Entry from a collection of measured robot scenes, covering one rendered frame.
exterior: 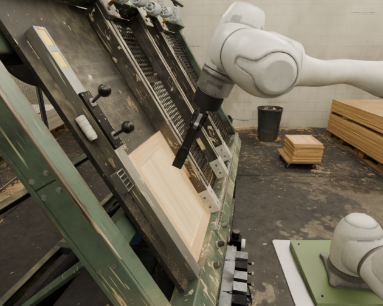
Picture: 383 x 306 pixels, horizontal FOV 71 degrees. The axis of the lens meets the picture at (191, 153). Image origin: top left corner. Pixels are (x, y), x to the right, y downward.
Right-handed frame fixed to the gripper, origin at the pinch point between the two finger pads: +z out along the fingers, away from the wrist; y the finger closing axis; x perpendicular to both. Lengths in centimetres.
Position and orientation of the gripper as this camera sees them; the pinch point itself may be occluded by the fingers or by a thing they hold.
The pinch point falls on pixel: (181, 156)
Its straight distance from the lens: 77.7
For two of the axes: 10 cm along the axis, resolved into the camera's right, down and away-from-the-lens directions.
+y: -1.6, 4.0, -9.0
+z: -3.9, 8.1, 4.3
